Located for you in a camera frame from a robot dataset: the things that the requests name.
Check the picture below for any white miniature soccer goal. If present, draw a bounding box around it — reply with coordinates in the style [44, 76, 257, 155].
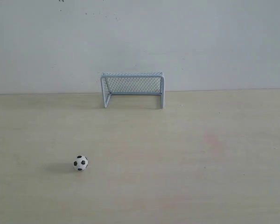
[100, 72, 165, 109]

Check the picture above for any black and white soccer ball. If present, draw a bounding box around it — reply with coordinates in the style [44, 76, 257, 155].
[73, 155, 88, 171]

